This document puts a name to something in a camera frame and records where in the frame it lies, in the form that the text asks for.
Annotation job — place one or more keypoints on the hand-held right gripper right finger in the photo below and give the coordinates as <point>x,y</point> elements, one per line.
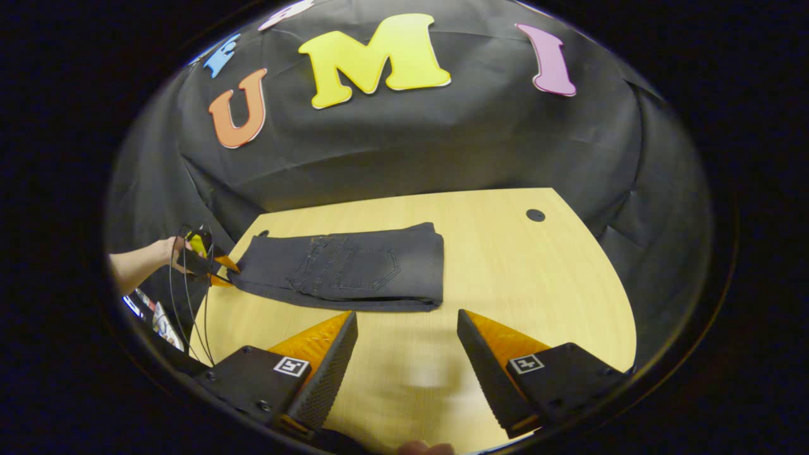
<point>490,385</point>

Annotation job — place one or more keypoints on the white printed board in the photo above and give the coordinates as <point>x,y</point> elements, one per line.
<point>158,319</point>

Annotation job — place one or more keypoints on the black backdrop cloth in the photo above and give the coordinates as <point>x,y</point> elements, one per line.
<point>411,139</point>

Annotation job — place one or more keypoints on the dark grey jeans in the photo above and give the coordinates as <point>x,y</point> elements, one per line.
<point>354,265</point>

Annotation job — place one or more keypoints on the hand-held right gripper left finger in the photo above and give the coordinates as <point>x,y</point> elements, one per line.
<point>328,379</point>

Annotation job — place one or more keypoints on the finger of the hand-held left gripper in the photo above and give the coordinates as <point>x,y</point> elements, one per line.
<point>227,263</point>
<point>221,281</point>

